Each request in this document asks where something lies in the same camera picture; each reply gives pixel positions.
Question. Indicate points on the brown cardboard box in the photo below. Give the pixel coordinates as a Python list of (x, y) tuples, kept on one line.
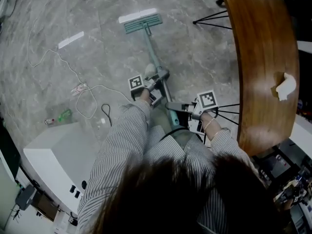
[(45, 207)]

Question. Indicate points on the white cabinet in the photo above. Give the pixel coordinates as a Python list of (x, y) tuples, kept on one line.
[(61, 155)]

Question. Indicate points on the crumpled white tissue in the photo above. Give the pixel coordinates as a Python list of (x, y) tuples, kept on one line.
[(285, 86)]

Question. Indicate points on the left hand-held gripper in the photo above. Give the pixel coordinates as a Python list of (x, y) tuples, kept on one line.
[(136, 82)]

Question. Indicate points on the curved wooden table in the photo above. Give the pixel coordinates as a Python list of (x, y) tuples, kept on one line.
[(263, 45)]

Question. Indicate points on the black panel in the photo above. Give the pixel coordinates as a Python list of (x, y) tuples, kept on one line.
[(8, 152)]

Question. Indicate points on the white power strip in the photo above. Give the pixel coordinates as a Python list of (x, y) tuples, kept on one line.
[(79, 88)]

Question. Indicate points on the grey device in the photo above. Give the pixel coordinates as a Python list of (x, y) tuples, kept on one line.
[(25, 197)]

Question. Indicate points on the person's striped shirt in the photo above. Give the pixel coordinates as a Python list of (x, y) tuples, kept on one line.
[(170, 152)]

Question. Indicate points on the person's left forearm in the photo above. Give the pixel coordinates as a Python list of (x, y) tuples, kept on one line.
[(126, 130)]

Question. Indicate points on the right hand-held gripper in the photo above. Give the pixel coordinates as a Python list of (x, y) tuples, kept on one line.
[(206, 100)]

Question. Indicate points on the green mop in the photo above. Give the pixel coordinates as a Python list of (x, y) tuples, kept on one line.
[(152, 49)]

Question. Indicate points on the person's left beige shoe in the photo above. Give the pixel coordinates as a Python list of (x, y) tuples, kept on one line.
[(150, 69)]

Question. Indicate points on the green plastic bottle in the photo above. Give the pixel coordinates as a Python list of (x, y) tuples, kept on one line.
[(64, 114)]

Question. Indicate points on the person's right forearm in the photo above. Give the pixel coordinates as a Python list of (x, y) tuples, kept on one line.
[(224, 142)]

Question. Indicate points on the clear bottle with red cap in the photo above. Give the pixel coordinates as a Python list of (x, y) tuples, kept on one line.
[(49, 121)]

